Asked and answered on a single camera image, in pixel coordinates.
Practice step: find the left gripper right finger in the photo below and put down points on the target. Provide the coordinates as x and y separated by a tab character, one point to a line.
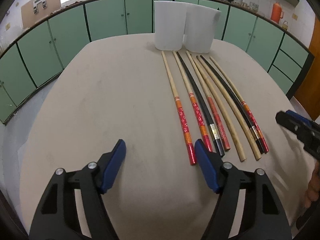
263	216

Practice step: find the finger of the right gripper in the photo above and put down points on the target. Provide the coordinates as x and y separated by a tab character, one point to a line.
299	117

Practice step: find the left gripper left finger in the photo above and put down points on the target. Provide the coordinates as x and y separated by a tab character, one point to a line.
56	216

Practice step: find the red-end bamboo chopstick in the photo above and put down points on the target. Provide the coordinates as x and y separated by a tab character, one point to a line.
244	104
197	112
181	114

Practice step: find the plain bamboo chopstick short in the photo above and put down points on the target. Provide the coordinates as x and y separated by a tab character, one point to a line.
230	126

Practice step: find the red-brown handle bamboo chopstick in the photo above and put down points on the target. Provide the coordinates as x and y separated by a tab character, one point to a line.
218	122

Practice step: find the person's right hand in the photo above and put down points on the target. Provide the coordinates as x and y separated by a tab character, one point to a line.
312	192

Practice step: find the brown wooden door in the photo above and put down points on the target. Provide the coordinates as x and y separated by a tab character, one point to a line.
308	92

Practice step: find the small glass jar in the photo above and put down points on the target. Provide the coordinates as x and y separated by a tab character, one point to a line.
285	25

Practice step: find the orange thermos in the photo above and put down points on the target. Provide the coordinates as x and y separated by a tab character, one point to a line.
277	13

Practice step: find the patterned ceramic canister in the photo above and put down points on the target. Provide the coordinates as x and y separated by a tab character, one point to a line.
253	7

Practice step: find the white double utensil holder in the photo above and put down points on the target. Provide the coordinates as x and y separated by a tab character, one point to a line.
180	24

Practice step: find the green lower cabinets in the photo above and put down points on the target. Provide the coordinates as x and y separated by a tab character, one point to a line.
44	51

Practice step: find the brown water purifier box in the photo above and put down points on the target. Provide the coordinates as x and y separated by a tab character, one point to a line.
36	10

